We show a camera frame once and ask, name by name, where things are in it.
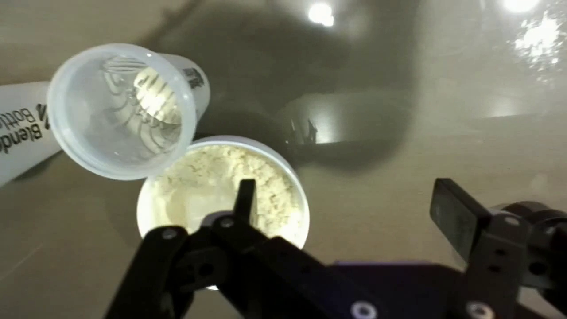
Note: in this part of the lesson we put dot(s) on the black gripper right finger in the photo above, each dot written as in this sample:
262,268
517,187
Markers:
457,215

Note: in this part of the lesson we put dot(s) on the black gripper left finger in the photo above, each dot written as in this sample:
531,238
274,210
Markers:
244,201

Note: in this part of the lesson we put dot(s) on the large clear shaker bottle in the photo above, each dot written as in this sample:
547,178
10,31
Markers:
125,112

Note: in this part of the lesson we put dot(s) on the white bowl of powder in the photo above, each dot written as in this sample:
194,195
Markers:
205,181

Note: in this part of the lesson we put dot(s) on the paper towel roll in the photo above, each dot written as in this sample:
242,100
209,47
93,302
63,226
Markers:
24,133

